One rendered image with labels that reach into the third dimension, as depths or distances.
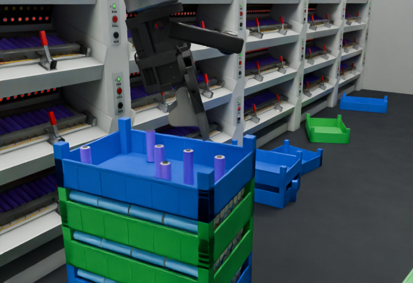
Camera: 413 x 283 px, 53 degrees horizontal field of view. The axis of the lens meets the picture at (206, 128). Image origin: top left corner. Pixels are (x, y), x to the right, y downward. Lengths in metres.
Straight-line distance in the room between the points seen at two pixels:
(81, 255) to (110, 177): 0.19
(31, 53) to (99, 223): 0.52
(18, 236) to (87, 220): 0.41
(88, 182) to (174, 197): 0.17
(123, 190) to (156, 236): 0.09
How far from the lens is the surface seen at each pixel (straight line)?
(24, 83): 1.05
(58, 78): 1.10
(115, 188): 0.70
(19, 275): 1.23
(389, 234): 1.50
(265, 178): 1.53
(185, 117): 0.64
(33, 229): 1.18
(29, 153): 1.10
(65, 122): 1.20
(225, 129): 1.82
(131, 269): 0.76
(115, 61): 1.21
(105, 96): 1.20
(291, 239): 1.38
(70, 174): 0.76
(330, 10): 3.04
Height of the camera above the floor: 0.71
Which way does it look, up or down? 17 degrees down
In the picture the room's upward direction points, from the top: straight up
